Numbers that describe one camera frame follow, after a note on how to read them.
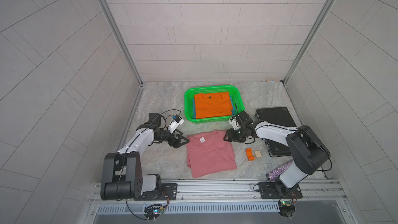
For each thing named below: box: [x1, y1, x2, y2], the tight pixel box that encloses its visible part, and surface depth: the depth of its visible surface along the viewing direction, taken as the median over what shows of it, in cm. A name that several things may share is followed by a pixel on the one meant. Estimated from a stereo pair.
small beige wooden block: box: [253, 150, 263, 159], surface depth 84 cm
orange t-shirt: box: [193, 91, 233, 120], surface depth 101 cm
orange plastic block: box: [245, 147, 256, 162], surface depth 85 cm
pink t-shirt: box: [186, 130, 237, 179], surface depth 84 cm
